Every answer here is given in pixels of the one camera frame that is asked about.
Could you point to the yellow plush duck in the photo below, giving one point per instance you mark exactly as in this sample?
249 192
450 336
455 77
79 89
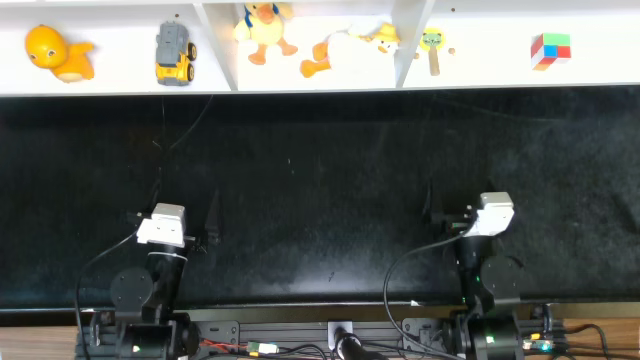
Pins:
266 30

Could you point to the yellow rattle drum toy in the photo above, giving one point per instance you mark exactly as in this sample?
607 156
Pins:
433 41

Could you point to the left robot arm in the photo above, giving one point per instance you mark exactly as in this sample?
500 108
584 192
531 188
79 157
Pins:
131 290

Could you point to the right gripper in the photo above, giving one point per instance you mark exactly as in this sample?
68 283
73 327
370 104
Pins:
450 223

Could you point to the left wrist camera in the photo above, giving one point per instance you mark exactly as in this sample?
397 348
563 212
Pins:
162 225

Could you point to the white shelf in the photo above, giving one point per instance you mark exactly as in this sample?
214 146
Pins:
125 80

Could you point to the white plush duck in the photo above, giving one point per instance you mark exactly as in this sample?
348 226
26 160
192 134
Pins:
350 52

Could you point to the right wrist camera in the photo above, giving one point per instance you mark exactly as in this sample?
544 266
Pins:
492 215

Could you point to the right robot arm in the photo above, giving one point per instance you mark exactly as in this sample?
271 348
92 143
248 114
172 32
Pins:
500 285

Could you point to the grey and yellow toy truck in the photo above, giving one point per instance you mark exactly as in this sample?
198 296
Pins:
172 47

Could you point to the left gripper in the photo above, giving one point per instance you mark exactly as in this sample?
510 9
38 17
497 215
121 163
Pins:
197 242

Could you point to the many-coloured puzzle cube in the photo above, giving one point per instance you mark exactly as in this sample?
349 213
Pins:
550 50

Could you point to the yellow rubber duck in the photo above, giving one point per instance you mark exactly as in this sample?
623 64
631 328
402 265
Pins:
50 50

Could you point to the mounting rail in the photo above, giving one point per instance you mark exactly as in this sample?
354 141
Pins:
290 332

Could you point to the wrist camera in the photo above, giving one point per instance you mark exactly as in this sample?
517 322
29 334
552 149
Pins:
162 225
492 215

